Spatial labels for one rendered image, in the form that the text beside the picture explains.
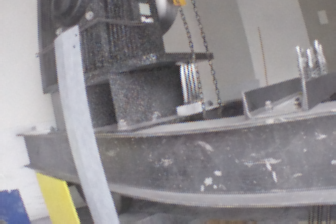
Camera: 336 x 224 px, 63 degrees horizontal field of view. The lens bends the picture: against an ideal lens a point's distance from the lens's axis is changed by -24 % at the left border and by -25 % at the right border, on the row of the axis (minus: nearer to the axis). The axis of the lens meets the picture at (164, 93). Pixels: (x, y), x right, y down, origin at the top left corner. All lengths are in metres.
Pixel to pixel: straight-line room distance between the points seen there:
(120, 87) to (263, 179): 0.66
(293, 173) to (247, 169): 0.16
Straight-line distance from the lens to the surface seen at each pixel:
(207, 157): 1.03
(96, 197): 1.28
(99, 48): 1.35
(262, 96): 0.95
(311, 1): 4.03
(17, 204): 2.17
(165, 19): 1.73
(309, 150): 0.86
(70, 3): 1.41
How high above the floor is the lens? 0.77
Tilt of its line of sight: level
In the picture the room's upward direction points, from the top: 10 degrees counter-clockwise
